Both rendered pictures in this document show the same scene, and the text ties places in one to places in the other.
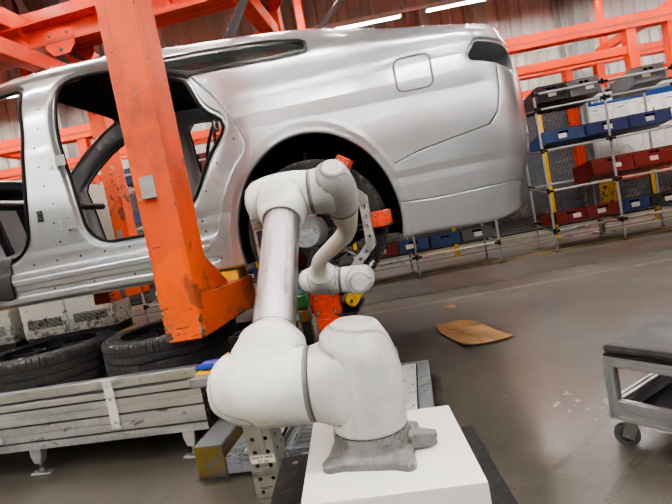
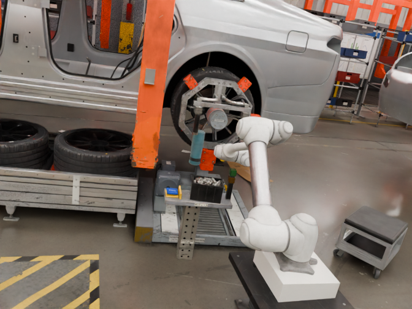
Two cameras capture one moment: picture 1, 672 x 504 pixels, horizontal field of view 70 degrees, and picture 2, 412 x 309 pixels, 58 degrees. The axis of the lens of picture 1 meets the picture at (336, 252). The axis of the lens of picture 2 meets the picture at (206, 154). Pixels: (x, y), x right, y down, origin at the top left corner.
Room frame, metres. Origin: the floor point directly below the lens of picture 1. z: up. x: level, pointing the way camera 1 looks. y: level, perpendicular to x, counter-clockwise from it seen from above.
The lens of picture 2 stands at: (-0.42, 1.11, 1.52)
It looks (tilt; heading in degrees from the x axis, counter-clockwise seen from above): 19 degrees down; 339
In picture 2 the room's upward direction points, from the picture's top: 9 degrees clockwise
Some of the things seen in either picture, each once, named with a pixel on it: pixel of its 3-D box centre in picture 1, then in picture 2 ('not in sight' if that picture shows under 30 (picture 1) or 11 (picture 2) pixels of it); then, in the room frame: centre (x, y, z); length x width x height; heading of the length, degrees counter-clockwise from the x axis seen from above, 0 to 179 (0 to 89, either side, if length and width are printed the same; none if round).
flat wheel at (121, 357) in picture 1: (174, 347); (98, 154); (2.47, 0.91, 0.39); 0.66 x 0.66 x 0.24
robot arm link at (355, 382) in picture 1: (357, 371); (299, 235); (0.97, 0.00, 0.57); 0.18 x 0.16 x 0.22; 84
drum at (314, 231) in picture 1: (310, 231); (216, 117); (2.14, 0.10, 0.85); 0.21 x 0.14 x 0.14; 170
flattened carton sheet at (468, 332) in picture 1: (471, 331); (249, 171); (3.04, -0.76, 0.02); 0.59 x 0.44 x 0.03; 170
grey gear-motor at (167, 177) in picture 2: not in sight; (165, 183); (2.22, 0.39, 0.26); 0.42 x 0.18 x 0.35; 170
